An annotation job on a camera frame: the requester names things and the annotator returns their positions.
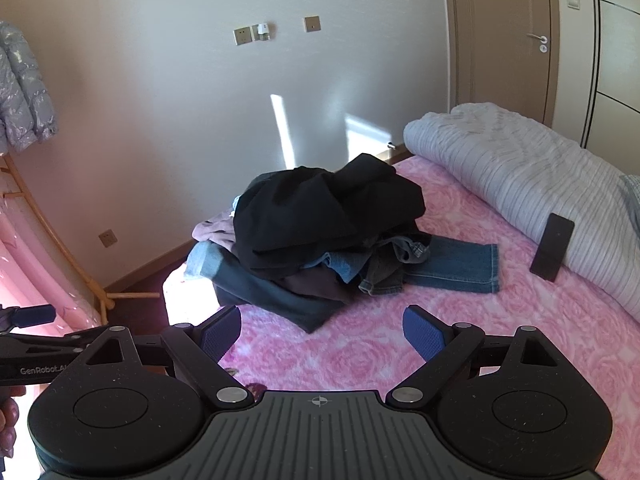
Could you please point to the striped quilt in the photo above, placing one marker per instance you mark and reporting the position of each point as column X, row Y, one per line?
column 525, row 175

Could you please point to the white charger plug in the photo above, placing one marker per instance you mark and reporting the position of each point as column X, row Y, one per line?
column 262, row 31

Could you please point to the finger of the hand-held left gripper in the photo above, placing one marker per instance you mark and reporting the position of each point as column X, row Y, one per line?
column 45, row 342
column 35, row 316

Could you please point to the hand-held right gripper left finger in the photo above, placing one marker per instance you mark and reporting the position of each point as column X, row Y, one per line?
column 222, row 332

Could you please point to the light blue denim garment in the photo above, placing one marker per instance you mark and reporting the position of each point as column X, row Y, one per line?
column 202, row 260

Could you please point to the silver puffer jacket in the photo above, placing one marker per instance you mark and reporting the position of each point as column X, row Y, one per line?
column 22, row 90

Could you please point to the dark teal garment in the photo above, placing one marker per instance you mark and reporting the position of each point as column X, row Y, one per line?
column 280, row 300

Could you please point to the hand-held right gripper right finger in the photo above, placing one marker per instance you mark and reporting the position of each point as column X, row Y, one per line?
column 425, row 332

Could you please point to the dark grey jeans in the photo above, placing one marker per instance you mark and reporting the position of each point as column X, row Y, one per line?
column 382, row 275

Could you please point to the black garment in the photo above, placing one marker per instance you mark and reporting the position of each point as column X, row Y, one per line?
column 320, row 210

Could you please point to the pink brown-printed cloth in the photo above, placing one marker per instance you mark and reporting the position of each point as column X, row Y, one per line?
column 255, row 388

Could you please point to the blue jeans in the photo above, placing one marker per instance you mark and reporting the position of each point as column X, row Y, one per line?
column 455, row 265

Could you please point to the wall socket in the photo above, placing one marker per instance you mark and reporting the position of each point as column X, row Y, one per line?
column 311, row 23
column 106, row 237
column 242, row 36

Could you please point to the black rectangular phone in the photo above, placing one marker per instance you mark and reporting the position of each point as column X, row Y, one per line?
column 552, row 247

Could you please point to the brown door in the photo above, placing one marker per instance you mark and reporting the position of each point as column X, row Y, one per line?
column 500, row 35

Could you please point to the brown garment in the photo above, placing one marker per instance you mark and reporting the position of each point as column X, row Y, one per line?
column 315, row 287

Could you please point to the grey cloth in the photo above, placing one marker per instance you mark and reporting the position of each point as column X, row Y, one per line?
column 632, row 200

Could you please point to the pink curtain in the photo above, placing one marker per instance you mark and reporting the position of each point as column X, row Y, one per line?
column 30, row 270

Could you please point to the pink rose blanket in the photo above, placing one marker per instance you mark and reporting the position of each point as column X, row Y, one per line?
column 500, row 360

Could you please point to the white wardrobe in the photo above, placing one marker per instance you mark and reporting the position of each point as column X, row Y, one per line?
column 620, row 60

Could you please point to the person's left hand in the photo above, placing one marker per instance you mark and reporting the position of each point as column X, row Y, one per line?
column 7, row 417

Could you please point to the wooden clothes rack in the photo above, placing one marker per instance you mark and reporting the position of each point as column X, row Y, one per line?
column 55, row 240

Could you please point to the white wall switch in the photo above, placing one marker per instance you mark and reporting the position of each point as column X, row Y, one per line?
column 573, row 1

